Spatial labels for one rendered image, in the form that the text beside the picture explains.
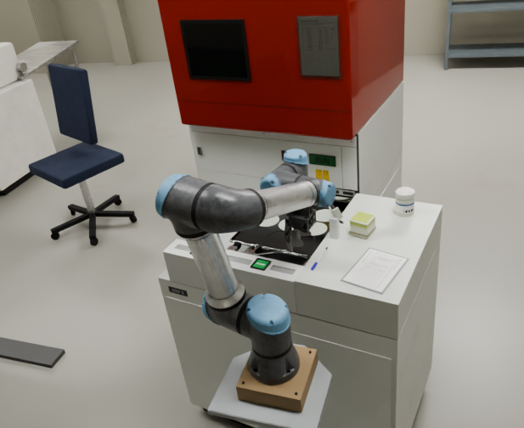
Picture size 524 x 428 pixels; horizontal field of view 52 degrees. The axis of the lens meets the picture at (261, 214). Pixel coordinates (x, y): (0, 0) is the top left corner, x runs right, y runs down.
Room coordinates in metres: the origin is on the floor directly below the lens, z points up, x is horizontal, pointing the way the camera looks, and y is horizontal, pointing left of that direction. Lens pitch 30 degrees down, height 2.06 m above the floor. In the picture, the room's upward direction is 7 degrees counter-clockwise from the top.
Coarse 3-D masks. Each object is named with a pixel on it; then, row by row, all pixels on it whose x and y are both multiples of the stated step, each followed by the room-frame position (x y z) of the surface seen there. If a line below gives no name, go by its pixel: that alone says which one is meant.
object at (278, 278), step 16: (176, 240) 1.76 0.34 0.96; (176, 256) 1.67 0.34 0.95; (192, 256) 1.64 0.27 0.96; (240, 256) 1.60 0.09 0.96; (256, 256) 1.58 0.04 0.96; (176, 272) 1.68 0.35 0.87; (192, 272) 1.64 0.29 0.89; (240, 272) 1.52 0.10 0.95; (256, 272) 1.49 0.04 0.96; (272, 272) 1.48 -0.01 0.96; (288, 272) 1.48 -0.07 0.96; (256, 288) 1.49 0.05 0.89; (272, 288) 1.46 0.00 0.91; (288, 288) 1.43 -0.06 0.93; (288, 304) 1.43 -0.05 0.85
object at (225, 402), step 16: (240, 368) 1.20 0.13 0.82; (320, 368) 1.16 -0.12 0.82; (224, 384) 1.14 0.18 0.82; (320, 384) 1.09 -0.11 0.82; (224, 400) 1.08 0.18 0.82; (240, 400) 1.07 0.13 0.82; (320, 400) 1.04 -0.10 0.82; (224, 416) 1.03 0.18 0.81; (240, 416) 1.02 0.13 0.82; (256, 416) 1.01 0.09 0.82; (272, 416) 1.00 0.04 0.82; (288, 416) 1.00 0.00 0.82; (304, 416) 0.99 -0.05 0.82; (320, 416) 0.99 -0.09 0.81
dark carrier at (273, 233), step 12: (252, 228) 1.88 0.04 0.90; (264, 228) 1.86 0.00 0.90; (276, 228) 1.85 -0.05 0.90; (240, 240) 1.80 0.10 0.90; (252, 240) 1.79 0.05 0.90; (264, 240) 1.77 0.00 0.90; (276, 240) 1.76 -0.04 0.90; (312, 240) 1.73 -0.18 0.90; (300, 252) 1.66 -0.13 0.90; (312, 252) 1.65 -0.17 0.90
